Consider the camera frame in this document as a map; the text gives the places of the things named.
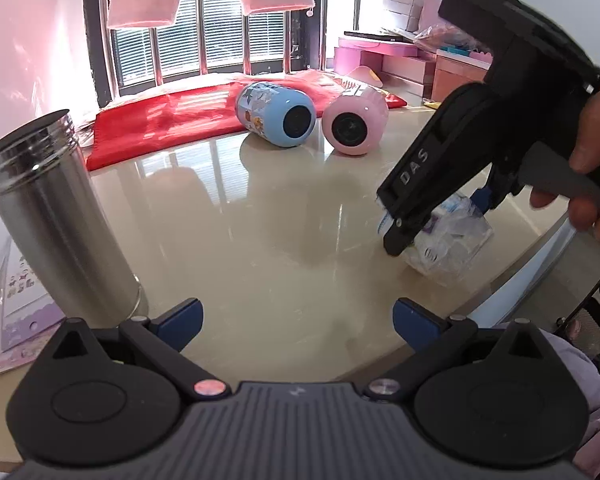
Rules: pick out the yellow cone toy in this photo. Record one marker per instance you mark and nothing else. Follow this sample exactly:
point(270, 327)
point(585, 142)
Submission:
point(434, 105)

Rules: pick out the pink mug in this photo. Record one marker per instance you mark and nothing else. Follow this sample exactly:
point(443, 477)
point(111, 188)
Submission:
point(354, 123)

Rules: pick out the steel thermos flask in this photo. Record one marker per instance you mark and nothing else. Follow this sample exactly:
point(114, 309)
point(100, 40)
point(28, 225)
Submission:
point(50, 210)

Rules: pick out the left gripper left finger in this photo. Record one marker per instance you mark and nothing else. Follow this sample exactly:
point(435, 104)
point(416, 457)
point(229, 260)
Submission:
point(157, 344)

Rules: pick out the blue mug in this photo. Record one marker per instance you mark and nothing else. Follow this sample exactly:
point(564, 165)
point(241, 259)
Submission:
point(282, 116)

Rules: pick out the person's right hand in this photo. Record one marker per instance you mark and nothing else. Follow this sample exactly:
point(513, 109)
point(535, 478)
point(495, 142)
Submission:
point(582, 212)

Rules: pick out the red cloth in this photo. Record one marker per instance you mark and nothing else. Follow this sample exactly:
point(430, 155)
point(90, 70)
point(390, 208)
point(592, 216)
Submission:
point(204, 107)

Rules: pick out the sticker sheets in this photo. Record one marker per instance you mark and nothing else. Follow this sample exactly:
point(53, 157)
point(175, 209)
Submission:
point(28, 315)

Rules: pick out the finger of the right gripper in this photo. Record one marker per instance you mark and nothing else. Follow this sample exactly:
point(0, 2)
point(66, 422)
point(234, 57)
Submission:
point(485, 199)
point(399, 233)

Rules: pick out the metal towel rack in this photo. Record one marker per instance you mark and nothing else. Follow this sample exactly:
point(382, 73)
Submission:
point(212, 36)

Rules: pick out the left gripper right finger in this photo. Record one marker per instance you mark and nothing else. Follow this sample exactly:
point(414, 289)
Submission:
point(435, 341)

